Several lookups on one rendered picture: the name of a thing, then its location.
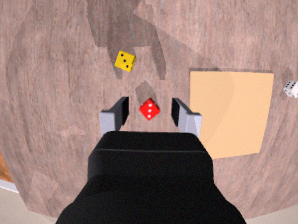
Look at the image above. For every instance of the red die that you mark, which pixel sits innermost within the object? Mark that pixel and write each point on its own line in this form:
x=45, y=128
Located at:
x=149, y=109

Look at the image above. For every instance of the tan flat mat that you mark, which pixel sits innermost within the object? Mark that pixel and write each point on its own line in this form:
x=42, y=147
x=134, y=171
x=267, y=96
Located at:
x=235, y=108

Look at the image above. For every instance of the yellow die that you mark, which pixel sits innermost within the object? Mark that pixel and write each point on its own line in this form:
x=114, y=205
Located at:
x=125, y=61

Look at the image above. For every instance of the white die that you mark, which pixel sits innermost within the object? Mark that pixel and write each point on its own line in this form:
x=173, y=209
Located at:
x=291, y=89

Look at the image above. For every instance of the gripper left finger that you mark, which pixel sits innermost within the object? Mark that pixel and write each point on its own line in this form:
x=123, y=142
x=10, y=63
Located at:
x=115, y=117

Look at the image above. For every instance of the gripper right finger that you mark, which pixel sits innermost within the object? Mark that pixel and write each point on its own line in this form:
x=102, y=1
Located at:
x=184, y=118

